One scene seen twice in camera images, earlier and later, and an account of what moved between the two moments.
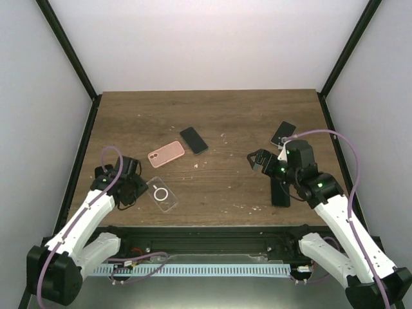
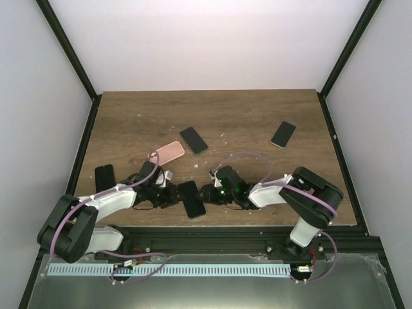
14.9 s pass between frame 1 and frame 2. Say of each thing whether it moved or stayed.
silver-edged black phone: stayed
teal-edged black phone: stayed
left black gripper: moved
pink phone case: stayed
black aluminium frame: stayed
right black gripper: moved
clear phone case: moved
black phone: moved
